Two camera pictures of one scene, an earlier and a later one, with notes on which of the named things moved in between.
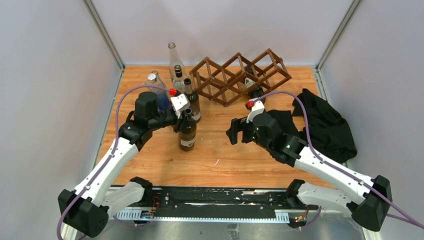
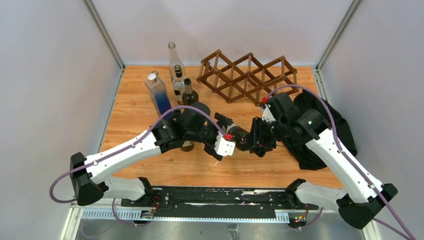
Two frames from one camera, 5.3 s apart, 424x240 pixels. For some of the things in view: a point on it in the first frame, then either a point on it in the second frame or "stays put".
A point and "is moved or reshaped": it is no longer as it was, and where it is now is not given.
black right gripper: [237, 125] → [258, 143]
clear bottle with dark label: [175, 60] stays put
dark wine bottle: [256, 92] is moved or reshaped
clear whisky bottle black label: [178, 82] stays put
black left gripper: [181, 123] → [223, 122]
